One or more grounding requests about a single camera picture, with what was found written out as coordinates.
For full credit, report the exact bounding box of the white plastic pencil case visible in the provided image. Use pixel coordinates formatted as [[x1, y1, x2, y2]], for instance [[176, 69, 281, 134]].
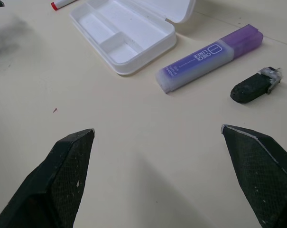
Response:
[[69, 0, 197, 76]]

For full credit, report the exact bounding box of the black worn eraser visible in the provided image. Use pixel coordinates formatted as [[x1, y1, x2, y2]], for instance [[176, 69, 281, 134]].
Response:
[[230, 66, 283, 105]]

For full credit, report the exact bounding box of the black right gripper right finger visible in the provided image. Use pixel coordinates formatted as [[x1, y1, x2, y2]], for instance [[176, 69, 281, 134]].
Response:
[[221, 124, 287, 228]]

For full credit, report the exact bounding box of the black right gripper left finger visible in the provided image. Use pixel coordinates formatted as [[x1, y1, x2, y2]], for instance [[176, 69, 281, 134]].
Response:
[[0, 128, 96, 228]]

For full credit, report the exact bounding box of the purple highlighter pen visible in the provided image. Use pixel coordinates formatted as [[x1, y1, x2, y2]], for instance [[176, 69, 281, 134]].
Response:
[[155, 24, 264, 94]]

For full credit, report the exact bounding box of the white marker with red cap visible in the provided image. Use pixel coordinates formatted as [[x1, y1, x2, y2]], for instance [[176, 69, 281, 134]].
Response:
[[50, 0, 80, 11]]

